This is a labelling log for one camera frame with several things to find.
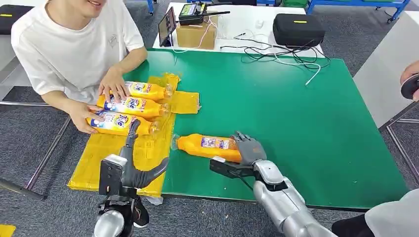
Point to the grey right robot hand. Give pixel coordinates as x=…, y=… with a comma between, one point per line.
x=250, y=152

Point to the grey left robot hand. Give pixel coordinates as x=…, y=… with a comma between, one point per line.
x=134, y=178

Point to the orange drink bottle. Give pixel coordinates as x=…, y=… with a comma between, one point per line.
x=199, y=149
x=144, y=108
x=147, y=91
x=111, y=126

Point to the black round disc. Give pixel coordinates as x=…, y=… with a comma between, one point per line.
x=410, y=86

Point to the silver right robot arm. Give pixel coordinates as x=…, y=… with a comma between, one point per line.
x=284, y=202

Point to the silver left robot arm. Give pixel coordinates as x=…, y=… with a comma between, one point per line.
x=109, y=224

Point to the yellow plastic sheet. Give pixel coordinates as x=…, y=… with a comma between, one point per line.
x=104, y=163

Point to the green table mat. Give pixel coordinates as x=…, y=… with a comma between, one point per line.
x=278, y=114

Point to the person's right hand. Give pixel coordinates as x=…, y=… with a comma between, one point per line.
x=82, y=114

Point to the person's hand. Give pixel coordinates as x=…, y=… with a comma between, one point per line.
x=113, y=85
x=82, y=114
x=410, y=68

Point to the person's left hand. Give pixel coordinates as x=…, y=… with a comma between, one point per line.
x=113, y=85

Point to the cardboard box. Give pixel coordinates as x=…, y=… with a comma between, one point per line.
x=193, y=36

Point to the black case with yellow tag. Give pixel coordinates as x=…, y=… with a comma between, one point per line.
x=13, y=19
x=298, y=31

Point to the white table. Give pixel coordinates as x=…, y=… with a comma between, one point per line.
x=242, y=19

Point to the yellow floor marker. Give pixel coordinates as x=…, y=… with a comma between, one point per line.
x=6, y=230

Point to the black radio controller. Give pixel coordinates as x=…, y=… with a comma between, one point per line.
x=190, y=14

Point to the black tablet on stand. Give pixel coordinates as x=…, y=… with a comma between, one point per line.
x=167, y=26

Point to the pale grey table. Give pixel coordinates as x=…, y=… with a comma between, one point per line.
x=383, y=78

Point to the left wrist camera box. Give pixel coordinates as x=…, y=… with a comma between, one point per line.
x=111, y=175

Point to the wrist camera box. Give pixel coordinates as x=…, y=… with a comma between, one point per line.
x=111, y=175
x=229, y=168

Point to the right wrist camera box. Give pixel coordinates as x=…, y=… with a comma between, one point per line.
x=229, y=168

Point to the steel frame table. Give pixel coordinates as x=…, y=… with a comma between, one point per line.
x=6, y=59

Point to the blue metal frame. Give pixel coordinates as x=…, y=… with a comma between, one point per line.
x=360, y=2

